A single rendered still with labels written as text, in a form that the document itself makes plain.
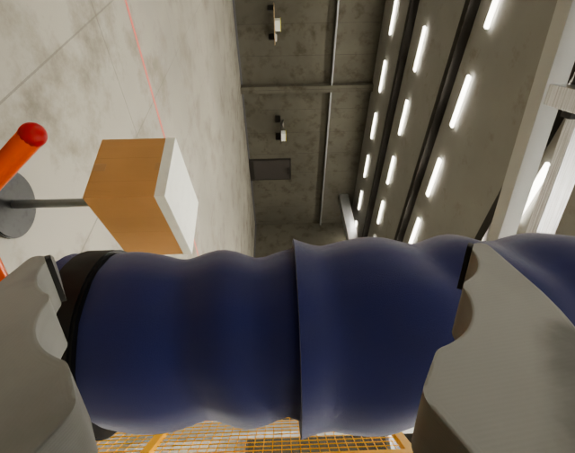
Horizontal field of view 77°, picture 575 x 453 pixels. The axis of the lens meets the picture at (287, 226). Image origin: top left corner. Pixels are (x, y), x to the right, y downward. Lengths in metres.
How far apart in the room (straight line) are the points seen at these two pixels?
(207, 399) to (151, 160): 1.73
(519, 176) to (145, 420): 2.59
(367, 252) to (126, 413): 0.31
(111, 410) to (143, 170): 1.66
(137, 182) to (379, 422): 1.73
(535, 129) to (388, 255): 2.32
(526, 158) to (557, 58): 0.57
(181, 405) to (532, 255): 0.42
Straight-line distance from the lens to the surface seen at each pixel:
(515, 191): 2.81
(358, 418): 0.43
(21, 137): 0.42
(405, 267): 0.42
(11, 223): 2.63
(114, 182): 2.02
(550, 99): 2.33
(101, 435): 0.52
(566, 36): 2.63
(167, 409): 0.44
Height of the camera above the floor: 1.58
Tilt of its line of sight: 1 degrees up
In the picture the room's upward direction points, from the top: 88 degrees clockwise
